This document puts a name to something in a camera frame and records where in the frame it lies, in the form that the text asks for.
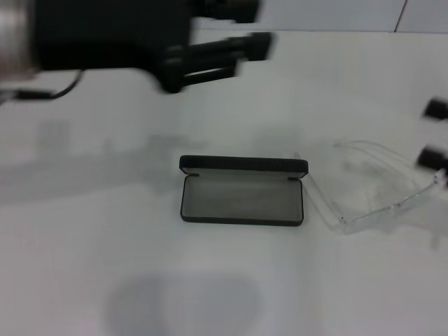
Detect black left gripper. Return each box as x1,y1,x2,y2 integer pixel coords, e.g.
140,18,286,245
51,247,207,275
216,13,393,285
31,0,204,95

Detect clear white glasses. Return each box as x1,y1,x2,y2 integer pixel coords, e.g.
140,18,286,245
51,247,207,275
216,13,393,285
293,139,448,236

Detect black glasses case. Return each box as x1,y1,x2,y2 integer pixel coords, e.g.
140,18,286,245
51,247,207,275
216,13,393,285
178,155,309,228

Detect left arm gripper cable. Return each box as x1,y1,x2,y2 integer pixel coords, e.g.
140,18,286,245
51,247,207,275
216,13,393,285
13,69,84,102

